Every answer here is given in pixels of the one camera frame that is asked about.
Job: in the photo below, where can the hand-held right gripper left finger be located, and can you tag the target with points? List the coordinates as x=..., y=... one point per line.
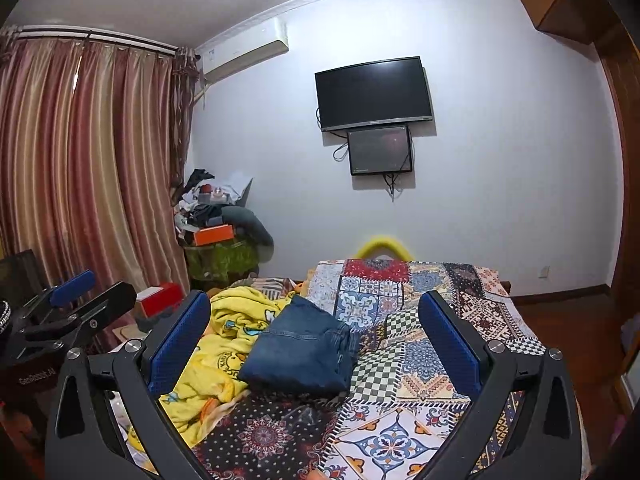
x=180, y=342

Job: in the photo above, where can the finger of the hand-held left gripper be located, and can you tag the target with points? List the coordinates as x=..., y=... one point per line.
x=102, y=310
x=75, y=285

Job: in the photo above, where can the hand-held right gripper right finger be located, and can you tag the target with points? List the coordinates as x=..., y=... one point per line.
x=450, y=347

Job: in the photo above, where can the blue denim jeans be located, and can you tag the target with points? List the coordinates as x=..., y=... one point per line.
x=295, y=350

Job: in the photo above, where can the yellow cartoon print blanket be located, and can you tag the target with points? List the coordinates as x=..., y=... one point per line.
x=225, y=360

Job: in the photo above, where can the red and white box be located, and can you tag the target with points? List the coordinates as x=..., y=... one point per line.
x=165, y=296

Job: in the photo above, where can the patchwork printed bedspread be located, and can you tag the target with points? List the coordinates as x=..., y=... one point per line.
x=400, y=375

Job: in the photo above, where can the green table cloth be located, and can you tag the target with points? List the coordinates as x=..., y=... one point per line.
x=220, y=260

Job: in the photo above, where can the orange box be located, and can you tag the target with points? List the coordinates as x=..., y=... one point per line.
x=214, y=235

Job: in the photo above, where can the yellow hoop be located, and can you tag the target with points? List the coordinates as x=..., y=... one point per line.
x=382, y=245

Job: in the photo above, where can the striped pink curtain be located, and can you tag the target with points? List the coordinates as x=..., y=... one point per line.
x=75, y=160

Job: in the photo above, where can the pile of clutter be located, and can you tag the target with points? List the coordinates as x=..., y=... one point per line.
x=210, y=200

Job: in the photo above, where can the white air conditioner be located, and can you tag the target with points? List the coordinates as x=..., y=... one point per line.
x=245, y=52

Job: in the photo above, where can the wooden bed frame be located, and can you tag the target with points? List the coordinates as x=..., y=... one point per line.
x=507, y=288

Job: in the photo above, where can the white wall socket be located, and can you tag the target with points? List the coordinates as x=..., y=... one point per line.
x=544, y=272

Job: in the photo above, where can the small black wall monitor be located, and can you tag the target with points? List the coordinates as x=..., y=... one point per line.
x=380, y=150

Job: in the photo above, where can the white curtain rail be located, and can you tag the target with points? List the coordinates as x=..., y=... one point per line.
x=100, y=38

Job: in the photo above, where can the black wall television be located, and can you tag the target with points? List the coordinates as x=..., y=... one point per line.
x=372, y=92

